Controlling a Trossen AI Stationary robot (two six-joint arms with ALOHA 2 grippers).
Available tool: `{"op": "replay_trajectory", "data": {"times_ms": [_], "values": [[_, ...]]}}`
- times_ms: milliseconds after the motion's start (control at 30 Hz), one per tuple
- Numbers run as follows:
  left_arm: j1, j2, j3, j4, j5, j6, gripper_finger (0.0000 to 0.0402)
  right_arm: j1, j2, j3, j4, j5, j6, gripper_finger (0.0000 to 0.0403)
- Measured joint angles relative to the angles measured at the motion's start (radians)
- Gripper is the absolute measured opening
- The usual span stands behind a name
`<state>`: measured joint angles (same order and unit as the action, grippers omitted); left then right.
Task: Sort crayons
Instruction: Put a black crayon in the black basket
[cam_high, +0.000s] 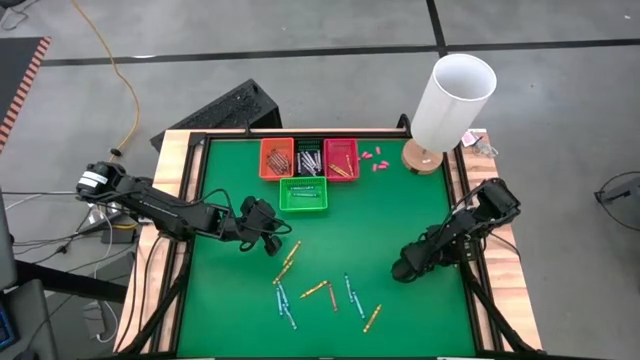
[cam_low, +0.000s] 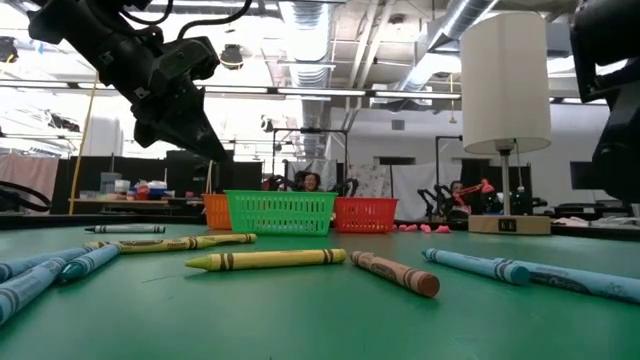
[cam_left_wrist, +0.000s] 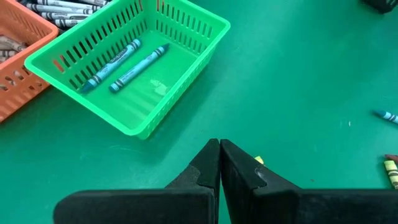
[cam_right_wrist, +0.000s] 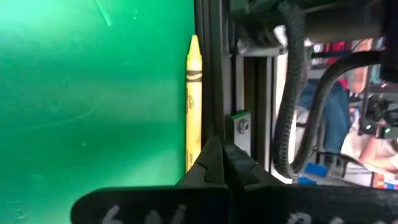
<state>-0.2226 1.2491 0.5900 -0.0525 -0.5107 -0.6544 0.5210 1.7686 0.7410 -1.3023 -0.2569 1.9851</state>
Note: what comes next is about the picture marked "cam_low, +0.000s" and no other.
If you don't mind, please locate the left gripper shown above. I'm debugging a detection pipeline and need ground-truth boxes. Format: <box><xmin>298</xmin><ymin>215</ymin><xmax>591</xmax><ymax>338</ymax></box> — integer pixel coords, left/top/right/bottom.
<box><xmin>94</xmin><ymin>34</ymin><xmax>229</xmax><ymax>164</ymax></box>

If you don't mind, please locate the black crayon white label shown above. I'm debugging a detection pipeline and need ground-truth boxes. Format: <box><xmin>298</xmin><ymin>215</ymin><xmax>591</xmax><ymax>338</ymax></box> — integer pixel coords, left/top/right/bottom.
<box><xmin>83</xmin><ymin>223</ymin><xmax>167</xmax><ymax>235</ymax></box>

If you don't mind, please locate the yellow crayon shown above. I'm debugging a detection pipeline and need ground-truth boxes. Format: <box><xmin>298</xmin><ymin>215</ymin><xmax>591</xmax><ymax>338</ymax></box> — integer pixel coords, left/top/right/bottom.
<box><xmin>187</xmin><ymin>232</ymin><xmax>258</xmax><ymax>247</ymax></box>
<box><xmin>85</xmin><ymin>236</ymin><xmax>204</xmax><ymax>255</ymax></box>
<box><xmin>184</xmin><ymin>247</ymin><xmax>348</xmax><ymax>273</ymax></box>

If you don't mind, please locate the grey storage bin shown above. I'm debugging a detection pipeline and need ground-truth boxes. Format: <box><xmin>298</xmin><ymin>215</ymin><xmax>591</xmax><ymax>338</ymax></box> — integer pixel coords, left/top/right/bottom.
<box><xmin>99</xmin><ymin>171</ymin><xmax>124</xmax><ymax>194</ymax></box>

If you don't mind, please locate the wooden workbench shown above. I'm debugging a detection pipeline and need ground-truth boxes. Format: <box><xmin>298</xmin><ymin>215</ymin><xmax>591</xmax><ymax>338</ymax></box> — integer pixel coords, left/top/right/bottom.
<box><xmin>68</xmin><ymin>196</ymin><xmax>207</xmax><ymax>217</ymax></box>

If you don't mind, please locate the orange plastic basket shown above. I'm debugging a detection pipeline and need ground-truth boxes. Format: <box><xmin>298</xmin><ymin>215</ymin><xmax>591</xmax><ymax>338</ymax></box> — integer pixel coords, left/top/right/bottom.
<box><xmin>202</xmin><ymin>193</ymin><xmax>233</xmax><ymax>231</ymax></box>

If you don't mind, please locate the black ceiling speaker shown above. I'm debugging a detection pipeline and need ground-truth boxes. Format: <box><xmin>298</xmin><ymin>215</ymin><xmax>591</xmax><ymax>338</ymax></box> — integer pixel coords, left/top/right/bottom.
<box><xmin>219</xmin><ymin>43</ymin><xmax>245</xmax><ymax>71</ymax></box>

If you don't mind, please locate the green plastic basket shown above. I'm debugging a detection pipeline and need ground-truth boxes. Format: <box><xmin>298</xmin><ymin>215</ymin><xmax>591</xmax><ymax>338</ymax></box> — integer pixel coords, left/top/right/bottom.
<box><xmin>223</xmin><ymin>189</ymin><xmax>338</xmax><ymax>237</ymax></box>

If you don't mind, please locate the person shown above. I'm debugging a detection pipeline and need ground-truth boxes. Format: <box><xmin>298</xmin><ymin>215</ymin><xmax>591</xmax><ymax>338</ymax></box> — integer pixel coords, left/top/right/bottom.
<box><xmin>447</xmin><ymin>179</ymin><xmax>469</xmax><ymax>201</ymax></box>
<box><xmin>294</xmin><ymin>170</ymin><xmax>326</xmax><ymax>194</ymax></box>

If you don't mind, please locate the pink curtain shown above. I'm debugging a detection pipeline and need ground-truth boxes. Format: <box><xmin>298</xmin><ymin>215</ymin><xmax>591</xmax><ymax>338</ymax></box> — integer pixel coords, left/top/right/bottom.
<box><xmin>0</xmin><ymin>153</ymin><xmax>60</xmax><ymax>216</ymax></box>

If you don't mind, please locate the red plastic basket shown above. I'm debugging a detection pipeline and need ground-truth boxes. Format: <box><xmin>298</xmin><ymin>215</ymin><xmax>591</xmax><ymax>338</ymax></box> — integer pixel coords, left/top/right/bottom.
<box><xmin>333</xmin><ymin>196</ymin><xmax>400</xmax><ymax>234</ymax></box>

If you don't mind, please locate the green table mat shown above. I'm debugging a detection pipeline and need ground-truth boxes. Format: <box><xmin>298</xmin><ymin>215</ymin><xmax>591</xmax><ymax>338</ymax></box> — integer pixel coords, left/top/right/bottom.
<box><xmin>0</xmin><ymin>222</ymin><xmax>640</xmax><ymax>360</ymax></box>

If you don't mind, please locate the white hanging sheet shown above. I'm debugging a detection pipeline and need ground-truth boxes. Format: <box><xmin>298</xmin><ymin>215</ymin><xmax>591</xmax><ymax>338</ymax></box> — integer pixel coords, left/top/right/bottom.
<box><xmin>349</xmin><ymin>162</ymin><xmax>464</xmax><ymax>221</ymax></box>

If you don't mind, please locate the brown crayon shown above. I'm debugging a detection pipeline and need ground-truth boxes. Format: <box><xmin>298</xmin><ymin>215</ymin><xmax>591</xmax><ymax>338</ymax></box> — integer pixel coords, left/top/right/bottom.
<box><xmin>348</xmin><ymin>249</ymin><xmax>442</xmax><ymax>299</ymax></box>

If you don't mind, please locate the thin black metal stand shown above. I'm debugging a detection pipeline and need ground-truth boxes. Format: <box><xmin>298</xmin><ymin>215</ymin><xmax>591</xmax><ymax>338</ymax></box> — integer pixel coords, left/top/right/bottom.
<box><xmin>433</xmin><ymin>133</ymin><xmax>464</xmax><ymax>194</ymax></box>

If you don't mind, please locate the red desk lamp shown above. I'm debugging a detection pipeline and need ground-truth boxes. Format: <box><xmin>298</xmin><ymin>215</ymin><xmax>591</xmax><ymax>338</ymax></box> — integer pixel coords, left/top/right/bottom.
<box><xmin>452</xmin><ymin>178</ymin><xmax>496</xmax><ymax>207</ymax></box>

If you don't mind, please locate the white shade wooden base lamp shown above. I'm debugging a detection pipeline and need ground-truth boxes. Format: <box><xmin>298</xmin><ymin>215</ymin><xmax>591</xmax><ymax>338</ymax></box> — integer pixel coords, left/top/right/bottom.
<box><xmin>459</xmin><ymin>10</ymin><xmax>553</xmax><ymax>236</ymax></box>

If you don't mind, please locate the black monitor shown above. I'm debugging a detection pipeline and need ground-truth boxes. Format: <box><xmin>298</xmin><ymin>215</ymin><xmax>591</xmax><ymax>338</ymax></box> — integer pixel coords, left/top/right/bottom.
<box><xmin>569</xmin><ymin>160</ymin><xmax>597</xmax><ymax>191</ymax></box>

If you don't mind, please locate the black partition wall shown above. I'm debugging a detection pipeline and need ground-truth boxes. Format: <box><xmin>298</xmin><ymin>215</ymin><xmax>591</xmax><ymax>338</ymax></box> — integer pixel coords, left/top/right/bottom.
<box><xmin>49</xmin><ymin>148</ymin><xmax>265</xmax><ymax>217</ymax></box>

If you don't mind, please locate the yellow power cable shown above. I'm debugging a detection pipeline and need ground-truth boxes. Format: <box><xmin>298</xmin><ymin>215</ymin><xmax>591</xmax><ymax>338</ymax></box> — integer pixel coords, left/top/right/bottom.
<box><xmin>68</xmin><ymin>74</ymin><xmax>101</xmax><ymax>216</ymax></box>

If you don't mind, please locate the black cable loop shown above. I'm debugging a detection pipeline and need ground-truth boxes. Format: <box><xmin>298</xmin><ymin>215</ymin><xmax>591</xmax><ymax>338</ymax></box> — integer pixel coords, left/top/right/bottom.
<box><xmin>0</xmin><ymin>179</ymin><xmax>52</xmax><ymax>214</ymax></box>

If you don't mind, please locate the silver ventilation duct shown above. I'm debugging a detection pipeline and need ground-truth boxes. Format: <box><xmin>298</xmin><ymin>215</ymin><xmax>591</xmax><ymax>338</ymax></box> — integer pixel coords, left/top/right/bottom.
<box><xmin>394</xmin><ymin>0</ymin><xmax>501</xmax><ymax>101</ymax></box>
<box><xmin>277</xmin><ymin>0</ymin><xmax>335</xmax><ymax>157</ymax></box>

